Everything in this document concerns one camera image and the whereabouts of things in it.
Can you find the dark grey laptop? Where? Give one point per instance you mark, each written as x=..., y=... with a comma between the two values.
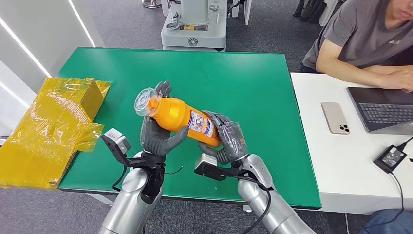
x=384, y=109

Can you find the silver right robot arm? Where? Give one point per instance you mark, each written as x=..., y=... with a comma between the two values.
x=277, y=213

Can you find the person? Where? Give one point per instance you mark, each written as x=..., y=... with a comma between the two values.
x=355, y=35

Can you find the black power adapter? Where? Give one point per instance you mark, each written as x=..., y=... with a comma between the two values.
x=390, y=158

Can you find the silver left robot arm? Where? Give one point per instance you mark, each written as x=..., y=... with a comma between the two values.
x=129, y=206

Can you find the chrome stand base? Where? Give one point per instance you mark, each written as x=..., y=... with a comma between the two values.
x=151, y=3

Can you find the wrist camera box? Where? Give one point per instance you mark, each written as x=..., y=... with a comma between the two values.
x=206, y=168
x=116, y=142

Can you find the beige smartphone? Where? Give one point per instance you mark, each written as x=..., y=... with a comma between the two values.
x=335, y=118

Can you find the white stand legs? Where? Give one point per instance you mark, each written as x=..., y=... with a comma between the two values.
x=247, y=13

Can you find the seated person's leg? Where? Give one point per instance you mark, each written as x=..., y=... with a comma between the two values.
x=387, y=223

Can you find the orange plastic bottle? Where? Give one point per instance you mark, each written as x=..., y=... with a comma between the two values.
x=174, y=116

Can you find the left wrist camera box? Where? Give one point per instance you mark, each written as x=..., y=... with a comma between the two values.
x=116, y=142

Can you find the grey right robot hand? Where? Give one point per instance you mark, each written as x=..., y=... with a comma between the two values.
x=230, y=139

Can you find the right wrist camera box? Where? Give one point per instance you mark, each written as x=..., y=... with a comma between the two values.
x=206, y=168

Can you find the grey-white robot stand machine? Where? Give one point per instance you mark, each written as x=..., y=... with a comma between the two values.
x=193, y=32

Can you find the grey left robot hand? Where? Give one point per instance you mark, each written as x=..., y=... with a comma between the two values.
x=158, y=142

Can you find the yellow-taped cardboard box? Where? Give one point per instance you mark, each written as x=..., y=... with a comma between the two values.
x=42, y=135

